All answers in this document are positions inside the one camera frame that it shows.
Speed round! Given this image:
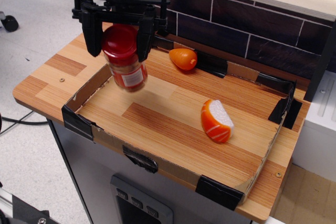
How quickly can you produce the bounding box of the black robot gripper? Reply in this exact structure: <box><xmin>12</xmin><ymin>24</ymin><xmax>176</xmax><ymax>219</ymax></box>
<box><xmin>72</xmin><ymin>0</ymin><xmax>170</xmax><ymax>62</ymax></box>

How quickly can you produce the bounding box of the red-capped basil spice bottle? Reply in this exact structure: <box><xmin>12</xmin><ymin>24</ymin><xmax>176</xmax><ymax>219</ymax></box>
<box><xmin>101</xmin><ymin>24</ymin><xmax>148</xmax><ymax>92</ymax></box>

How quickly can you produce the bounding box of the cardboard fence with black tape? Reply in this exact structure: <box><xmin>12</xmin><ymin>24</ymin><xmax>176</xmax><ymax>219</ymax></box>
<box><xmin>61</xmin><ymin>36</ymin><xmax>306</xmax><ymax>210</ymax></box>

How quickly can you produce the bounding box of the orange plastic toy carrot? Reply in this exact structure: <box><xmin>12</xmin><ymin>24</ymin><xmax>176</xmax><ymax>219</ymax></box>
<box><xmin>169</xmin><ymin>48</ymin><xmax>197</xmax><ymax>70</ymax></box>

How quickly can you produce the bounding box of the black caster wheel at left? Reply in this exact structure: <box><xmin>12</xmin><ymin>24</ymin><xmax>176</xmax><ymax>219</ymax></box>
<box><xmin>0</xmin><ymin>12</ymin><xmax>19</xmax><ymax>32</ymax></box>

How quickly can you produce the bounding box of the toy salmon sushi piece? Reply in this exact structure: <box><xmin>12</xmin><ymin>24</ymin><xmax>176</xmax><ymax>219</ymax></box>
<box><xmin>201</xmin><ymin>100</ymin><xmax>234</xmax><ymax>143</ymax></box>

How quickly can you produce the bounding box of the dark brick-pattern backsplash panel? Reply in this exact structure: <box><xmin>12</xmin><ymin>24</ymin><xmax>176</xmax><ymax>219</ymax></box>
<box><xmin>166</xmin><ymin>0</ymin><xmax>333</xmax><ymax>79</ymax></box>

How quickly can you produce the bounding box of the grey control panel with buttons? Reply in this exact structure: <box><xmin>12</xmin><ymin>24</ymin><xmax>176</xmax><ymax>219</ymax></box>
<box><xmin>110</xmin><ymin>175</ymin><xmax>174</xmax><ymax>224</ymax></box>

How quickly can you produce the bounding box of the black equipment bottom left corner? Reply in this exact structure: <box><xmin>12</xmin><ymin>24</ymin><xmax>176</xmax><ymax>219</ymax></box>
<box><xmin>1</xmin><ymin>184</ymin><xmax>58</xmax><ymax>224</ymax></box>

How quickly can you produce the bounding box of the white box at right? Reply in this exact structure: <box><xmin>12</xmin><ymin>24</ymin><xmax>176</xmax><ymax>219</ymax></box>
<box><xmin>292</xmin><ymin>71</ymin><xmax>335</xmax><ymax>181</ymax></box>

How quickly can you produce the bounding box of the black floor cable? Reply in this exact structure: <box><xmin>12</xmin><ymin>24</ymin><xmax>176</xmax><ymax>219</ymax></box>
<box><xmin>0</xmin><ymin>110</ymin><xmax>49</xmax><ymax>135</ymax></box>

